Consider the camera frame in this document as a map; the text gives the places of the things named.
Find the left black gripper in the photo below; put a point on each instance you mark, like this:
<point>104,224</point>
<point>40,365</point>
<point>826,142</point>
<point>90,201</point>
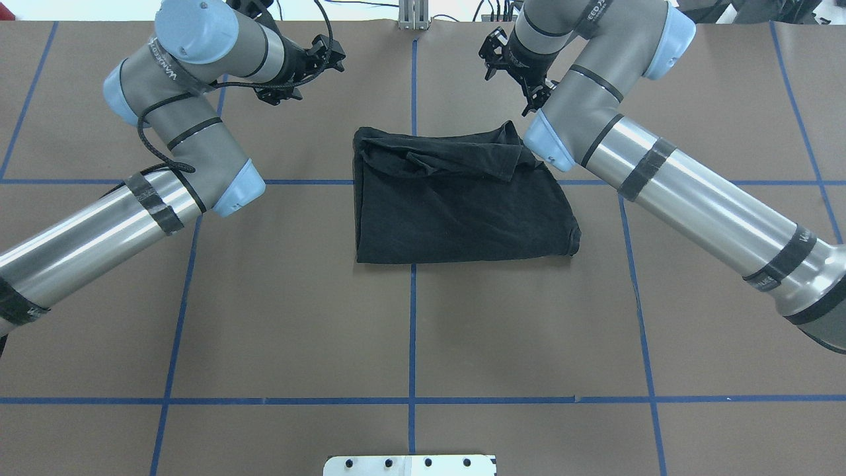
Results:
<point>298,62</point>

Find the white mounting plate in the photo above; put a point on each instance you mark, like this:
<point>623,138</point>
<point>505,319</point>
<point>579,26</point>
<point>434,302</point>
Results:
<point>426,464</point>

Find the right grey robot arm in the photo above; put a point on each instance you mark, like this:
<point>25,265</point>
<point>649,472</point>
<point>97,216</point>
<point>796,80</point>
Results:
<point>575,61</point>

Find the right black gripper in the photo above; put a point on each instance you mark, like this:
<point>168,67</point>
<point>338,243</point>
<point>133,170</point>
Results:
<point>519,61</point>

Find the black printed t-shirt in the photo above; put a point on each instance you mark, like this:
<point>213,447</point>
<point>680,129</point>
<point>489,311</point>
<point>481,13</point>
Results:
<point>477,197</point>

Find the aluminium frame post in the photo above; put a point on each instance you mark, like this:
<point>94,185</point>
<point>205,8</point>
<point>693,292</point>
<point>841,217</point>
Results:
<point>414,15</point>

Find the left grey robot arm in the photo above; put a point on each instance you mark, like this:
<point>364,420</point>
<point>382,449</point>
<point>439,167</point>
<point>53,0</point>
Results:
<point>196,47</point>

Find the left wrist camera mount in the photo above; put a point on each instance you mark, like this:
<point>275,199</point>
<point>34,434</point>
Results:
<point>259,11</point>

